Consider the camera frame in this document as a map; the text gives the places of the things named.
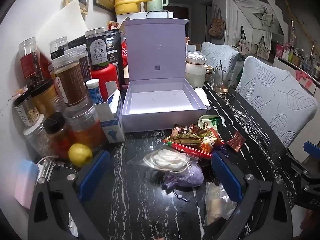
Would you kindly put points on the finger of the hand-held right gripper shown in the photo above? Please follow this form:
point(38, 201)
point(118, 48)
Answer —
point(312, 150)
point(300, 166)

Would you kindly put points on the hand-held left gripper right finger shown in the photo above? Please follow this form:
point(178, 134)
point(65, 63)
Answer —
point(227, 177)

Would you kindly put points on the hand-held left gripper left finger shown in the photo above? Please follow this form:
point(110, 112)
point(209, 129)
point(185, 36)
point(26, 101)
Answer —
point(95, 172)

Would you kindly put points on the clear bag white contents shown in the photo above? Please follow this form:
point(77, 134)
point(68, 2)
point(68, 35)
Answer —
point(215, 205)

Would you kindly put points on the brown sachet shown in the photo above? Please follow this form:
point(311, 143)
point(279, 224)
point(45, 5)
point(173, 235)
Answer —
point(236, 142)

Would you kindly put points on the orange snack packet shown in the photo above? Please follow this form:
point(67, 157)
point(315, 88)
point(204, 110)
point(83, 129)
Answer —
point(211, 138)

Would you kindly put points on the red white packet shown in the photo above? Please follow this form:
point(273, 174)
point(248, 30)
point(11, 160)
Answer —
point(190, 150)

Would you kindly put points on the green gold candy wrapper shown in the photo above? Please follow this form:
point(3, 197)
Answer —
point(183, 140)

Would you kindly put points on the green milk packet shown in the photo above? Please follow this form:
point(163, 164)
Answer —
point(207, 123)

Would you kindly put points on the brown chocolate wrapper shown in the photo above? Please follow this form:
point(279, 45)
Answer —
point(183, 131)

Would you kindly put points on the lilac gift box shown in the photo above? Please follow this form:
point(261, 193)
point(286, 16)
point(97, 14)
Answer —
point(160, 62)

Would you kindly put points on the yellow lemon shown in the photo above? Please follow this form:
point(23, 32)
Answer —
point(80, 155)

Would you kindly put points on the purple candy wrapper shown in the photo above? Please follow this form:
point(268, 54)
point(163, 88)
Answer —
point(224, 150)

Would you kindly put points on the wide jar orange contents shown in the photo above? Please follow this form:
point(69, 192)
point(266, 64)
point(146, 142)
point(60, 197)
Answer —
point(86, 127)

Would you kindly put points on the blue white carton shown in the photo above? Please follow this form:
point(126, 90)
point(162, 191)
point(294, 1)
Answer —
point(113, 127)

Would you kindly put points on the black lid jar red contents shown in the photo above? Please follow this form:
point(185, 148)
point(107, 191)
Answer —
point(58, 137)

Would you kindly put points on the chair with leaf pattern cover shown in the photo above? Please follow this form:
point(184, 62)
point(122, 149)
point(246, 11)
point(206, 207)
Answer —
point(220, 55)
point(275, 97)

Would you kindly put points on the white lid clear jar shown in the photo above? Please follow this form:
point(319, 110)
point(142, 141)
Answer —
point(36, 137)

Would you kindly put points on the pink cloth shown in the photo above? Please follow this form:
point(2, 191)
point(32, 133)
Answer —
point(303, 76)

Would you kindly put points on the blue tablet tube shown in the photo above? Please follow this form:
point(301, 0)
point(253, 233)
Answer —
point(93, 91)

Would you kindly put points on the white tissue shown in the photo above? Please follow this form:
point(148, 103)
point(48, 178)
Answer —
point(202, 96)

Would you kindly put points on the black lid jar amber contents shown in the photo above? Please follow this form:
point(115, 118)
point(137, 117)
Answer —
point(45, 97)

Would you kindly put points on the tall jar brown label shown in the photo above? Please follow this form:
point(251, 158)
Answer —
point(71, 85)

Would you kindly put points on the black lid jar of nuts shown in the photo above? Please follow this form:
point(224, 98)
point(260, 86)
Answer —
point(26, 111)

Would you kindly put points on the red bottle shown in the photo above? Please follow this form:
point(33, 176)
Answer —
point(102, 80)

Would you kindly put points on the row of bottles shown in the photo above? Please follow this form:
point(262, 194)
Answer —
point(300, 57)

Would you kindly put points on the glass cup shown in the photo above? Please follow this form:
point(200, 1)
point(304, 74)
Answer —
point(222, 82)

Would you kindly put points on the cream ceramic jar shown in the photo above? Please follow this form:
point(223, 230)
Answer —
point(195, 72)

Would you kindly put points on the clear jar dark brown label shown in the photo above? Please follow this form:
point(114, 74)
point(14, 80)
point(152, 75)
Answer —
point(83, 62)

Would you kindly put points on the cream tote bag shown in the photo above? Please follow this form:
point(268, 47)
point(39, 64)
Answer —
point(261, 48)
point(242, 43)

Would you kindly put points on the black coffee bag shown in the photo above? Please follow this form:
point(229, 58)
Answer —
point(115, 52)

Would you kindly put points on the clear jar black label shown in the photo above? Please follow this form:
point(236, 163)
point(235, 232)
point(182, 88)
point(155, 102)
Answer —
point(58, 48)

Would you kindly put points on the clear jar red label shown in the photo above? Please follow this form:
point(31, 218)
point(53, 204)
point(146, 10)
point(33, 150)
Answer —
point(30, 60)

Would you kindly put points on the red snack packet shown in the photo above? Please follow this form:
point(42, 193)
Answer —
point(115, 25)

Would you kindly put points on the white foam board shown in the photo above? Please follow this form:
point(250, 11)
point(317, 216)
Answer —
point(62, 25)

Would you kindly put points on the brown patterned tote bag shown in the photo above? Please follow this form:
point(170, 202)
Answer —
point(216, 26)

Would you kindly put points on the white refrigerator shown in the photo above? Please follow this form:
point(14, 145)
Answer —
point(140, 15)

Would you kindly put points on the yellow pot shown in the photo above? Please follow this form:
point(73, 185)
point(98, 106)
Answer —
point(126, 3)

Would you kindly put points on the dark wooden door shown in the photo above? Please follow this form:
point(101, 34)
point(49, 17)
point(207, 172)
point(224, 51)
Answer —
point(180, 12)

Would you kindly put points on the green kettle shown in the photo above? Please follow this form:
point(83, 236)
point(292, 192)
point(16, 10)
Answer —
point(157, 1)

